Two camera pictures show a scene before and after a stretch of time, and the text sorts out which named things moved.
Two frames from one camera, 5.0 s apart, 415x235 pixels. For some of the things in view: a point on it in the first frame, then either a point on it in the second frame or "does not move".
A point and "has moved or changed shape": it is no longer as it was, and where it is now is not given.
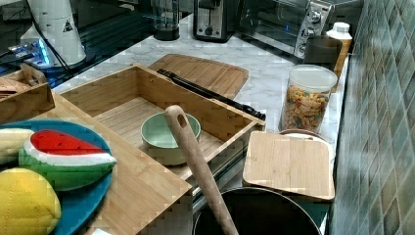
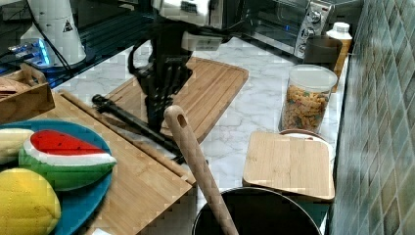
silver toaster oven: [284, 24] does not move
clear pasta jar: [306, 98] does not move
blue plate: [76, 206] does not move
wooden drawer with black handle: [125, 99] has moved or changed shape
